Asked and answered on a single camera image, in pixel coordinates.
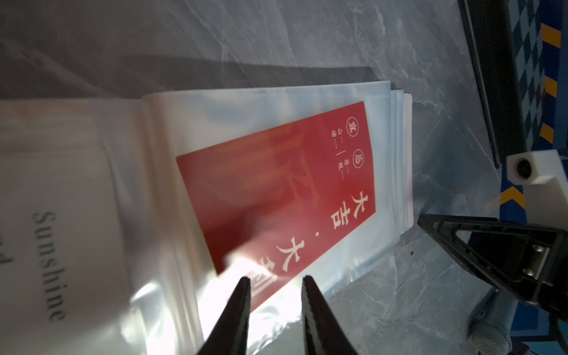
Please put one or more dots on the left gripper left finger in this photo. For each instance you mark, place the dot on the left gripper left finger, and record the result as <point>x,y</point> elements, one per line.
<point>230,333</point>

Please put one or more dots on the grey microphone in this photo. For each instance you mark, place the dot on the grey microphone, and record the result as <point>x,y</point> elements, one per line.
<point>491,322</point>

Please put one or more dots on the red card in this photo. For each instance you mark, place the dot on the red card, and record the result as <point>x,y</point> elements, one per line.
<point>271,203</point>

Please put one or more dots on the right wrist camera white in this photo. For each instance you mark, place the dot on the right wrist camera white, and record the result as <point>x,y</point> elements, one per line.
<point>543,177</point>

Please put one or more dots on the white card small text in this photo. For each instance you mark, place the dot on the white card small text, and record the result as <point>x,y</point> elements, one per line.
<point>64,284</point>

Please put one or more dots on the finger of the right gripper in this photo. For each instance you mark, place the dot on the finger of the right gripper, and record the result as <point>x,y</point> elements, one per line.
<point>526,260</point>

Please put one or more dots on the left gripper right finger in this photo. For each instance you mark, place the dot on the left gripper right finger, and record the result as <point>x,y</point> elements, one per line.
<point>321,331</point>

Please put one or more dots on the black white checkerboard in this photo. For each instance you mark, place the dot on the black white checkerboard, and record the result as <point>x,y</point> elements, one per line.
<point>518,51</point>

